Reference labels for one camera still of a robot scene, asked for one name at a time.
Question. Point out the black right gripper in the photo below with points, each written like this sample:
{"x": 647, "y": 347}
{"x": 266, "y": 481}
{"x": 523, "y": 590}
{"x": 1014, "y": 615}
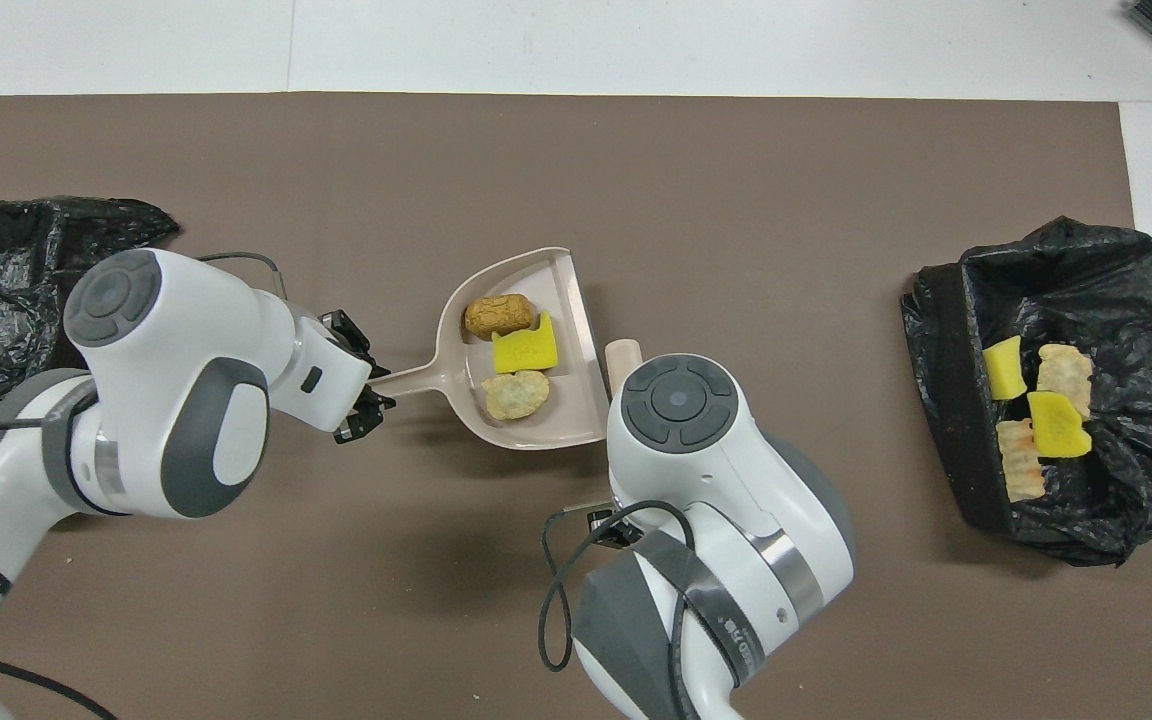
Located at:
{"x": 614, "y": 526}

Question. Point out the orange brown foam lump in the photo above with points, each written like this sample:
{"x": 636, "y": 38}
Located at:
{"x": 498, "y": 314}

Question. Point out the pale beige foam chunk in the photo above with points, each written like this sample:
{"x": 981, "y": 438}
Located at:
{"x": 516, "y": 396}

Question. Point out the notched yellow sponge piece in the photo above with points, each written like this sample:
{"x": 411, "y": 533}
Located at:
{"x": 524, "y": 352}

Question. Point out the beige hand brush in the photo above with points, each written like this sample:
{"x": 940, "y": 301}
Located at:
{"x": 624, "y": 355}

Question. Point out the beige plastic dustpan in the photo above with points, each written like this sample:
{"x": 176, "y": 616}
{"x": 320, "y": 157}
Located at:
{"x": 561, "y": 290}

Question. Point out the ribbed beige foam chunk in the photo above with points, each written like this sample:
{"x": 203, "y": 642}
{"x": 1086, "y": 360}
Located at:
{"x": 1021, "y": 465}

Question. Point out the small yellow sponge wedge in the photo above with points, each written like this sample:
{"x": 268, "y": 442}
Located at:
{"x": 1004, "y": 370}

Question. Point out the yellow sponge wedge with imprint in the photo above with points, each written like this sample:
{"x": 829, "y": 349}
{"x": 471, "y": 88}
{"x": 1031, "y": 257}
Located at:
{"x": 1058, "y": 428}

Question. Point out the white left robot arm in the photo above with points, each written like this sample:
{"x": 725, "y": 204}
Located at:
{"x": 186, "y": 400}

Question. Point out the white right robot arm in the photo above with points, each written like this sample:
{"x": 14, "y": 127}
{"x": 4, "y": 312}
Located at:
{"x": 706, "y": 450}

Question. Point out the brown table mat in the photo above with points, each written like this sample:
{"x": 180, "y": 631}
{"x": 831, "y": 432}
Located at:
{"x": 636, "y": 170}

